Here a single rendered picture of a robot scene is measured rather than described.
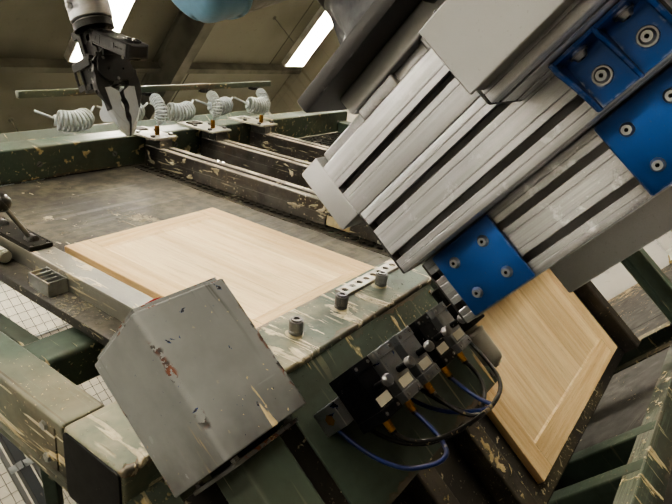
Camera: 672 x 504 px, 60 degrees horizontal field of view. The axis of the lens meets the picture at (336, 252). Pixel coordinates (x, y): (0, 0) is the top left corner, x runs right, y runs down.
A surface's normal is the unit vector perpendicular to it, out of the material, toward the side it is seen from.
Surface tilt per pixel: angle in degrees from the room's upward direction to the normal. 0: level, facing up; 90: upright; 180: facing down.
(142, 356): 90
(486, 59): 90
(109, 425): 52
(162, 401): 90
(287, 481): 90
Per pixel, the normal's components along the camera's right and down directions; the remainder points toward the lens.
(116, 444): 0.10, -0.92
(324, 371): 0.57, -0.55
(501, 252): -0.57, 0.24
